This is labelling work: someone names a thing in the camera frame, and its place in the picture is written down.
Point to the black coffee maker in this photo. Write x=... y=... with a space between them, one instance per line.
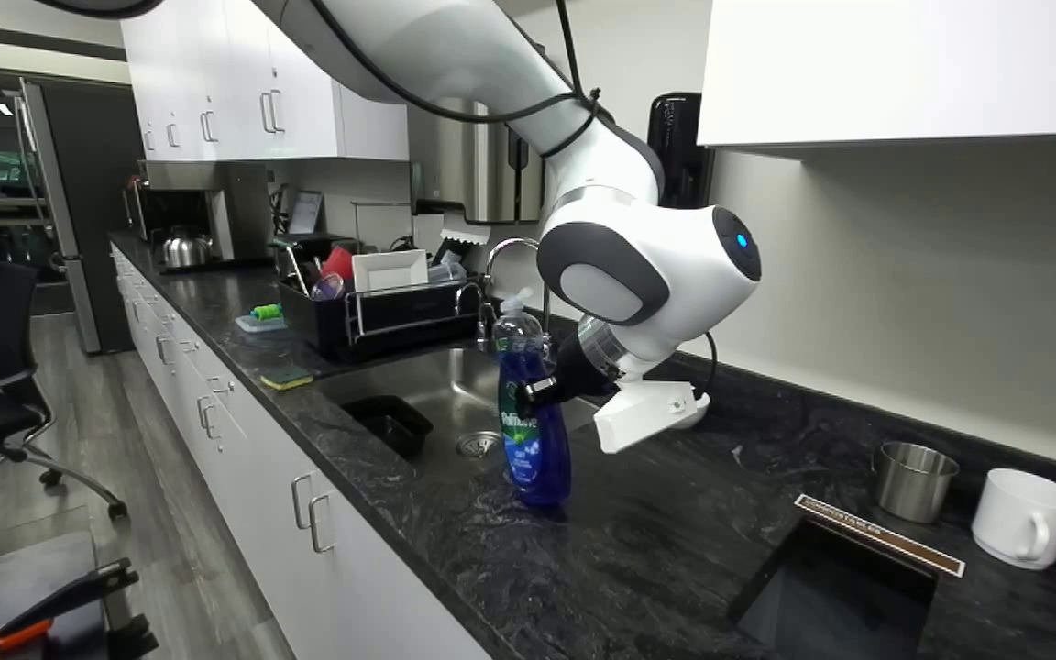
x=180 y=224

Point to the stainless steel sink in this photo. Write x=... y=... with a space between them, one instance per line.
x=425 y=404

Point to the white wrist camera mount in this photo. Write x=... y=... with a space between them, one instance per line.
x=648 y=407

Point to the white upper cabinet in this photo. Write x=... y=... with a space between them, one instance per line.
x=879 y=70

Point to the black wall soap dispenser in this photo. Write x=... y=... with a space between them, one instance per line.
x=686 y=166

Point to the small steel cup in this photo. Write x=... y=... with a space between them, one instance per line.
x=914 y=478

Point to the white lower cabinets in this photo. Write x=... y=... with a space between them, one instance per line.
x=331 y=580

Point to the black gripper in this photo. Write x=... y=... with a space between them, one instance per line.
x=587 y=365

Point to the chrome sink faucet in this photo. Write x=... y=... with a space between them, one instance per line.
x=507 y=279

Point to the black dish rack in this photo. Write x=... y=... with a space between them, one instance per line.
x=378 y=302

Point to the black countertop trash opening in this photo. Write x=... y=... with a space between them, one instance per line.
x=843 y=587

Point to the blue dish soap bottle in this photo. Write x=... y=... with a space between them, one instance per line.
x=532 y=441

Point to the green sponge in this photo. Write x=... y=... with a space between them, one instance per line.
x=261 y=319

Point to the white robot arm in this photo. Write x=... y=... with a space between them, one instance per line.
x=648 y=277

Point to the white mug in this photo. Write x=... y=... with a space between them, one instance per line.
x=1017 y=519

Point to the black office chair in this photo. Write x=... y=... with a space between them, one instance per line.
x=24 y=407

